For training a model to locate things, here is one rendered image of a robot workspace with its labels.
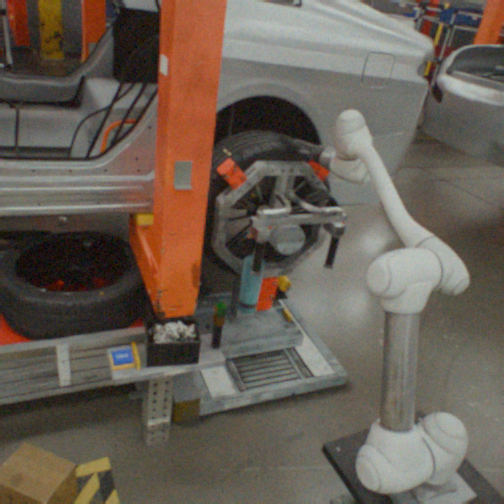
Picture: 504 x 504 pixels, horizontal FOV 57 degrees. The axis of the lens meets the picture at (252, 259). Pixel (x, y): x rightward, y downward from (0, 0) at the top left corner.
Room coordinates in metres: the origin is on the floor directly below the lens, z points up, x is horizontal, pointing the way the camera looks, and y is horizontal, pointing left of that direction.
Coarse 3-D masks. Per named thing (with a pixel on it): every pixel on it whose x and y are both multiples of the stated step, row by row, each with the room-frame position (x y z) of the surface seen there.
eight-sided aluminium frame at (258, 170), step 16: (256, 176) 1.80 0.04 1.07; (304, 176) 1.93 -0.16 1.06; (224, 192) 1.77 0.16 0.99; (240, 192) 1.76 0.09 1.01; (224, 208) 1.72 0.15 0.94; (224, 224) 1.73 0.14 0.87; (320, 224) 1.95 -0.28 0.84; (224, 240) 1.73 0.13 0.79; (320, 240) 1.95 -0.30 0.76; (224, 256) 1.74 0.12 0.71; (288, 256) 1.94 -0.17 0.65; (304, 256) 1.92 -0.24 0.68; (240, 272) 1.78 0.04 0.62; (272, 272) 1.86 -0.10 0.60; (288, 272) 1.89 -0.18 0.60
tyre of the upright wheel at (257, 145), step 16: (224, 144) 1.98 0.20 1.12; (240, 144) 1.94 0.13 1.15; (256, 144) 1.91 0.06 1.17; (272, 144) 1.91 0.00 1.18; (224, 160) 1.87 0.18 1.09; (240, 160) 1.83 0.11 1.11; (256, 160) 1.86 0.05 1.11; (272, 160) 1.90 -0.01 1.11; (288, 160) 1.93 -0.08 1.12; (304, 160) 1.97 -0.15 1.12; (208, 192) 1.78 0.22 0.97; (208, 208) 1.78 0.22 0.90; (208, 224) 1.78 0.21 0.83; (208, 240) 1.78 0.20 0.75; (304, 240) 2.01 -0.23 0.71; (208, 256) 1.80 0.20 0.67
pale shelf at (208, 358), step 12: (204, 336) 1.51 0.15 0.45; (120, 348) 1.35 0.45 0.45; (144, 348) 1.38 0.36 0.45; (204, 348) 1.43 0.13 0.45; (108, 360) 1.30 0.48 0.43; (144, 360) 1.31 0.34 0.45; (204, 360) 1.37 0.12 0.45; (216, 360) 1.38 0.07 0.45; (120, 372) 1.23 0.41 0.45; (132, 372) 1.24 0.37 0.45; (144, 372) 1.25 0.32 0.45; (156, 372) 1.26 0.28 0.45; (168, 372) 1.28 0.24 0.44; (180, 372) 1.30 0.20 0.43
